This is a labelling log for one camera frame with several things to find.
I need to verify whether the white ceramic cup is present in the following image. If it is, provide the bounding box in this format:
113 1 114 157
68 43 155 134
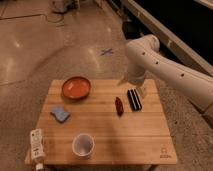
72 134 95 159

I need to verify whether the blue sponge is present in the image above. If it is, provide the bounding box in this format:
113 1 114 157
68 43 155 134
51 106 70 123

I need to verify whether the black striped eraser block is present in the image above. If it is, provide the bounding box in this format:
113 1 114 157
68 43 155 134
127 89 142 111

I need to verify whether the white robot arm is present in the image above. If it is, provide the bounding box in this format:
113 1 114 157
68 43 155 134
125 35 213 108

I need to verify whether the black box on floor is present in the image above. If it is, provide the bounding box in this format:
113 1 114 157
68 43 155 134
122 21 143 39

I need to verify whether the dark red small object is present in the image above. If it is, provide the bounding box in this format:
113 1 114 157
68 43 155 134
115 97 124 116

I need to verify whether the wooden table board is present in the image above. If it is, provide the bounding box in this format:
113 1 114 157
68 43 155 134
37 79 177 165

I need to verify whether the orange ceramic bowl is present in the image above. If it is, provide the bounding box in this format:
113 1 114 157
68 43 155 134
62 76 91 100

